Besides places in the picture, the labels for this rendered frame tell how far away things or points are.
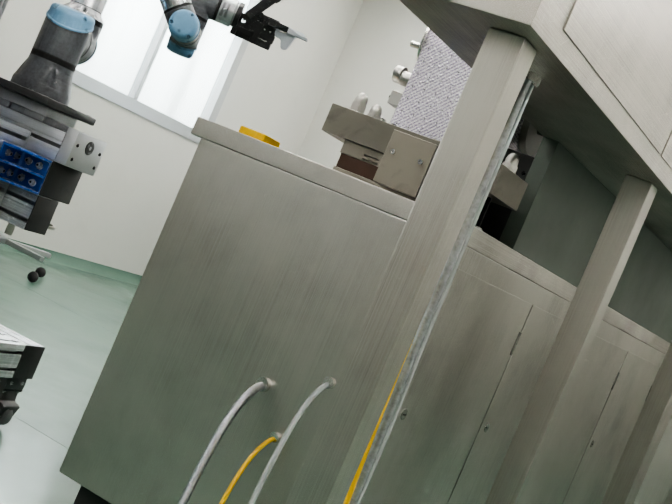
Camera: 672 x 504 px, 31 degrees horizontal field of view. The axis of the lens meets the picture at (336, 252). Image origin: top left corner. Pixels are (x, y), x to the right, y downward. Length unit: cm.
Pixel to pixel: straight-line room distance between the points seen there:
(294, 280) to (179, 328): 27
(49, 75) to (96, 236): 470
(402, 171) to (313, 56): 667
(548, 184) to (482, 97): 84
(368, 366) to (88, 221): 597
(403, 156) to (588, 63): 58
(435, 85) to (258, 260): 56
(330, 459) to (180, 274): 87
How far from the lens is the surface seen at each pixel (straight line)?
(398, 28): 920
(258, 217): 245
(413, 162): 238
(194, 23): 308
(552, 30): 176
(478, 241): 234
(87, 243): 770
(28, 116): 306
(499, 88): 175
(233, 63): 824
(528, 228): 256
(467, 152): 174
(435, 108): 263
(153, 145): 786
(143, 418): 253
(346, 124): 248
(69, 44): 310
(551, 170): 256
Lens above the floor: 77
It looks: level
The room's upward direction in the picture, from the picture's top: 23 degrees clockwise
